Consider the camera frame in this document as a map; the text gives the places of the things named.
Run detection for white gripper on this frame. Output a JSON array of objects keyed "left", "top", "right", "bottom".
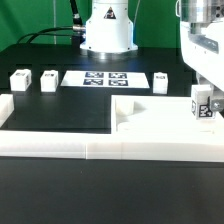
[{"left": 180, "top": 21, "right": 224, "bottom": 112}]

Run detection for white square table top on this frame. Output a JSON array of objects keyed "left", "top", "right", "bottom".
[{"left": 111, "top": 95, "right": 224, "bottom": 134}]

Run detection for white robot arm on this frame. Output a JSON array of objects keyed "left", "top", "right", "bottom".
[{"left": 80, "top": 0, "right": 224, "bottom": 112}]

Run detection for white sheet with markers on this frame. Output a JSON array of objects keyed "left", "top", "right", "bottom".
[{"left": 61, "top": 71, "right": 149, "bottom": 89}]

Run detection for white U-shaped obstacle fence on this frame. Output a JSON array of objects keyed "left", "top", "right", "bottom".
[{"left": 0, "top": 93, "right": 224, "bottom": 163}]

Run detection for black cables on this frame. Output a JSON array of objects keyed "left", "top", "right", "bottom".
[{"left": 16, "top": 0, "right": 88, "bottom": 44}]

